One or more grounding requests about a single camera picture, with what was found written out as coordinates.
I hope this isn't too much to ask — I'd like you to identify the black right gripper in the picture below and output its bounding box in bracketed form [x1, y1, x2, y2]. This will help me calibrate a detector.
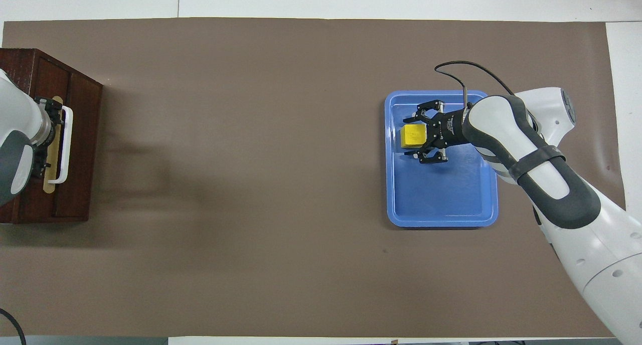
[403, 100, 469, 165]

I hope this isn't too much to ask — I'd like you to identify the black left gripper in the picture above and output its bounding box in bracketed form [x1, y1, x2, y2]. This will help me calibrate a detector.
[31, 97, 64, 179]

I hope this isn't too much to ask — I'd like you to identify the yellow cube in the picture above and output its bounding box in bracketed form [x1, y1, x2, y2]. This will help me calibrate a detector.
[400, 124, 428, 150]

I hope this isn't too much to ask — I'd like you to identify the dark wooden drawer cabinet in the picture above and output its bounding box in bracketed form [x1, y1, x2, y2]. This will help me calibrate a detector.
[0, 48, 104, 225]

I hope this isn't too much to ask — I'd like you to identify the blue plastic tray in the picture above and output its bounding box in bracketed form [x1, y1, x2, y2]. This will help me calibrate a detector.
[384, 90, 500, 229]

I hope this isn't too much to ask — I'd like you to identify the brown table mat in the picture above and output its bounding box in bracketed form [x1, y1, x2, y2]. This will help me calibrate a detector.
[0, 17, 640, 338]

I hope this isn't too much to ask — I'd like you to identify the black strap on right arm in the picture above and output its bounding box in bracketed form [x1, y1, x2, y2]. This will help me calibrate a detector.
[508, 144, 566, 181]

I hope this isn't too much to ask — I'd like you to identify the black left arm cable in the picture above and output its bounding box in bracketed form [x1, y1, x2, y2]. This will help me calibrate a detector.
[0, 308, 27, 345]

